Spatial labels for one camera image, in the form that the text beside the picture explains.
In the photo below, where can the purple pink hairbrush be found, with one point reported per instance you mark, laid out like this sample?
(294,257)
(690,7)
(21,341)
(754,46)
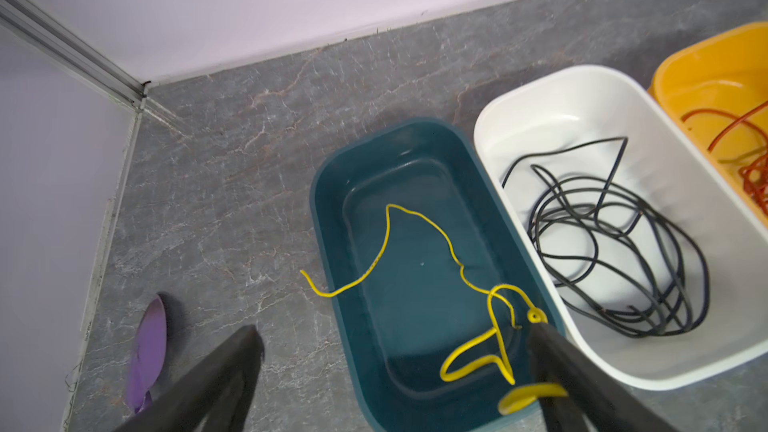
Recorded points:
(147,357)

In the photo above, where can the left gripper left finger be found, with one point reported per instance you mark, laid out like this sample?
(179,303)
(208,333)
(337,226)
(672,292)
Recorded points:
(215,395)

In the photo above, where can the yellow plastic bin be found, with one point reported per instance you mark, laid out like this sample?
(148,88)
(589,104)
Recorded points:
(715,91)

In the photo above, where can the white plastic bin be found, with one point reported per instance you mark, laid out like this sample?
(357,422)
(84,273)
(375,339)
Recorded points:
(584,119)

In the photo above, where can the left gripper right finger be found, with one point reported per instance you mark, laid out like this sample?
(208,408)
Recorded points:
(592,397)

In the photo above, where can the teal plastic bin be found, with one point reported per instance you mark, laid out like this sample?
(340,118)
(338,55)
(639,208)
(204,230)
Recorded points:
(422,256)

